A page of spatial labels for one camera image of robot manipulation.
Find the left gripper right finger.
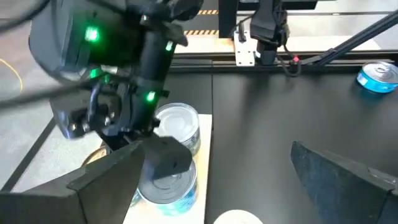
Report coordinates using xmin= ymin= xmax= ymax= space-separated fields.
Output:
xmin=290 ymin=140 xmax=398 ymax=224

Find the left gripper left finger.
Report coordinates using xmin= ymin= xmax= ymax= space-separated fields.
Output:
xmin=0 ymin=139 xmax=146 ymax=224

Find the silver-lid can white teal label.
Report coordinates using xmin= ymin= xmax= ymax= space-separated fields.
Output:
xmin=130 ymin=188 xmax=197 ymax=218

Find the silver metal mounting plate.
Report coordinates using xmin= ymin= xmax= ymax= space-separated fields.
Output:
xmin=233 ymin=30 xmax=256 ymax=67

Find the wooden shelf black metal frame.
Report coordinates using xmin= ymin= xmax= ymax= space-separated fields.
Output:
xmin=0 ymin=82 xmax=214 ymax=224

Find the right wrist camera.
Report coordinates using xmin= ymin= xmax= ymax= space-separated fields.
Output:
xmin=49 ymin=88 xmax=125 ymax=139

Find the black metal table frame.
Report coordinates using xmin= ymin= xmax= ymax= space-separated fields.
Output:
xmin=169 ymin=0 xmax=398 ymax=75

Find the yellow extension cord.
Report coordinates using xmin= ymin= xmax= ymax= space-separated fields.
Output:
xmin=0 ymin=58 xmax=24 ymax=93

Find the black diagonal frame strut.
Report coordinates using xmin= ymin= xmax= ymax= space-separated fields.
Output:
xmin=306 ymin=11 xmax=398 ymax=67

